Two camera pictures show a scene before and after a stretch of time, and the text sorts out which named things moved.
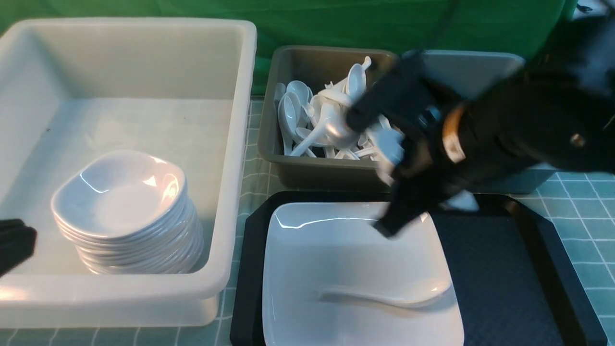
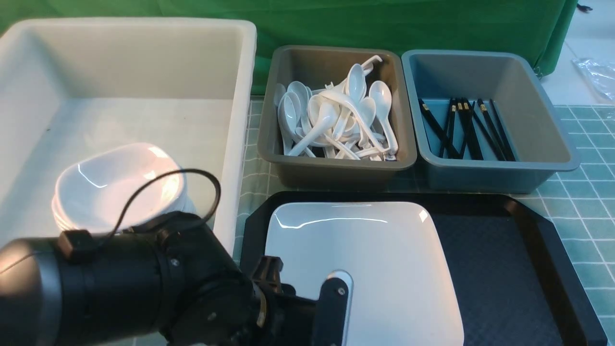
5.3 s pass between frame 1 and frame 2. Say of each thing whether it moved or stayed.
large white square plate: stayed
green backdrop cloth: stayed
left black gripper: moved
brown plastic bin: stayed
